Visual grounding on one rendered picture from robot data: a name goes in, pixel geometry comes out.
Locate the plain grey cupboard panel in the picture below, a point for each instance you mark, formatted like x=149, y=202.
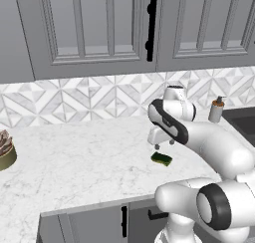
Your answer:
x=13, y=34

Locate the grey wall cupboard door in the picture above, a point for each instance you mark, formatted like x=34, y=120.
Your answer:
x=96, y=31
x=205, y=28

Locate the dark grey sink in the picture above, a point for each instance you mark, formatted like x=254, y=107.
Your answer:
x=244, y=122

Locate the green and yellow sponge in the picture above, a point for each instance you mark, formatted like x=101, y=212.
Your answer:
x=162, y=158

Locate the plant in olive pot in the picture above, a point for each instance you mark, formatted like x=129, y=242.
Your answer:
x=6, y=152

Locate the grey base cupboard drawer front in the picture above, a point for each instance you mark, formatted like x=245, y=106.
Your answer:
x=141, y=227

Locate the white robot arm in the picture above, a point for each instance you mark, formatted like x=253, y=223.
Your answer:
x=217, y=144

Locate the grey base cupboard door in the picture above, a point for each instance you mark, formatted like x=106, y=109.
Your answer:
x=89, y=225

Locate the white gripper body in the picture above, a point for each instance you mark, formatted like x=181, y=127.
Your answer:
x=158, y=135

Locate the grey soap dispenser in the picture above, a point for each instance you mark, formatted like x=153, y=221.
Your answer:
x=216, y=111

